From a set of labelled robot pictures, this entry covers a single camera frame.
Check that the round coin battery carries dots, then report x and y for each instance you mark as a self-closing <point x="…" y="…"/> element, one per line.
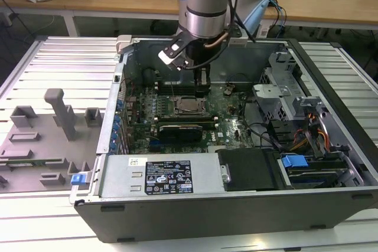
<point x="229" y="89"/>

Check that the CPU socket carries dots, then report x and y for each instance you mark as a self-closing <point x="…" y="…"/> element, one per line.
<point x="174" y="112"/>

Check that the green RAM stick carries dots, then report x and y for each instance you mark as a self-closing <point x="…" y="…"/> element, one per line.
<point x="26" y="163"/>

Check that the grey drive bay frame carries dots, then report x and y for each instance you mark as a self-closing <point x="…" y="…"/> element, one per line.
<point x="307" y="103"/>

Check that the blue case latch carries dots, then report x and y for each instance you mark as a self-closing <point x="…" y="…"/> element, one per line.
<point x="77" y="179"/>

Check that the black rear fan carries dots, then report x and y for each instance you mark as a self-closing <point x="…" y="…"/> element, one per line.
<point x="148" y="77"/>

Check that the black plastic shroud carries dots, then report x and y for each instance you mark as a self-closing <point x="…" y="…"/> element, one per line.
<point x="251" y="169"/>

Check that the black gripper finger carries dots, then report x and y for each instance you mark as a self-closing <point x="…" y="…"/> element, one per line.
<point x="199" y="83"/>
<point x="207" y="89"/>

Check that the grey parts rack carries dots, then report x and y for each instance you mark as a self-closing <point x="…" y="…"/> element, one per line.
<point x="44" y="145"/>

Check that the black grey PC case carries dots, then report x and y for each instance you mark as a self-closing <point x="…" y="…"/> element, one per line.
<point x="206" y="219"/>

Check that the silver topped CPU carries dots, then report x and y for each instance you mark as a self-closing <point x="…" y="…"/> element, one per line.
<point x="190" y="105"/>

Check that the green motherboard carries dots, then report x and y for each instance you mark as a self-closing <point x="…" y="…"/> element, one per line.
<point x="224" y="116"/>

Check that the silver metal drive cage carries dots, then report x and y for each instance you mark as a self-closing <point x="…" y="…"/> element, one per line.
<point x="271" y="98"/>

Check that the blue card retention clip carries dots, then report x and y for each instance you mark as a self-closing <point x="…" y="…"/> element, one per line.
<point x="113" y="141"/>
<point x="120" y="105"/>
<point x="117" y="120"/>
<point x="115" y="128"/>

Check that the silver power supply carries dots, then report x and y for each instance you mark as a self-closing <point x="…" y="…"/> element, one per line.
<point x="118" y="172"/>

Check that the black RAM slot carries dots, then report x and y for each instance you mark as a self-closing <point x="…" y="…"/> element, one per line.
<point x="186" y="122"/>
<point x="180" y="87"/>
<point x="186" y="117"/>
<point x="180" y="93"/>
<point x="180" y="90"/>
<point x="180" y="84"/>

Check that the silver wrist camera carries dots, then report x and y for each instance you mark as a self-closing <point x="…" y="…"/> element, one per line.
<point x="168" y="56"/>

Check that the hard disk in blue carrier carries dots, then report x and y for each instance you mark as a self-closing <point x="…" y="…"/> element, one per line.
<point x="293" y="163"/>

